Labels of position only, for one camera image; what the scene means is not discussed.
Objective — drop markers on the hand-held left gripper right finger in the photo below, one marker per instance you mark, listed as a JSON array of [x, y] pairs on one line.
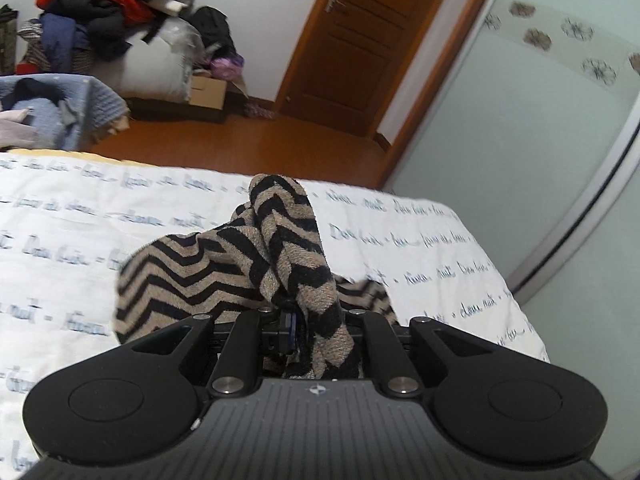
[[380, 345]]

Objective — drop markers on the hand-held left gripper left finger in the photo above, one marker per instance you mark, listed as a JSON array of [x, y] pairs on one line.
[[287, 334]]

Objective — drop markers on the black beige zigzag pants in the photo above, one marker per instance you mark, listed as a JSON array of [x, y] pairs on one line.
[[210, 270]]

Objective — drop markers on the patterned slippers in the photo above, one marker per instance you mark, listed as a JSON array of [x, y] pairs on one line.
[[259, 111]]

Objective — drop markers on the white script-printed blanket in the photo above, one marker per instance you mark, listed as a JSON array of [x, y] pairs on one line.
[[75, 220]]

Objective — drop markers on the cardboard box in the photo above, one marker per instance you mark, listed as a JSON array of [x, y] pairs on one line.
[[207, 92]]

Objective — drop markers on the frosted glass wardrobe door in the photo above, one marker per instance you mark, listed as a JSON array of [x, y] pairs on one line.
[[525, 135]]

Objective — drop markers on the purple bag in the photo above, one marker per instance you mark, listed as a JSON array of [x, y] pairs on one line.
[[227, 66]]

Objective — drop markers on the wooden door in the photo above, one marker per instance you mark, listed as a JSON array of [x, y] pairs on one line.
[[350, 50]]

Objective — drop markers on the blue knitted basket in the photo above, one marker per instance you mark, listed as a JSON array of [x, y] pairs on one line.
[[100, 105]]

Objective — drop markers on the large clear plastic bag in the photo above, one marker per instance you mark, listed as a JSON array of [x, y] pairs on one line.
[[160, 65]]

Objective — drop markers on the black bag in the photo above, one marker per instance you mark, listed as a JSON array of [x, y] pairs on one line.
[[212, 30]]

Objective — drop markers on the lilac garment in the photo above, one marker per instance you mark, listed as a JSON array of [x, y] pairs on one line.
[[15, 132]]

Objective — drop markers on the brown patterned bag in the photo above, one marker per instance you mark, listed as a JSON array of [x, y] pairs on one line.
[[7, 40]]

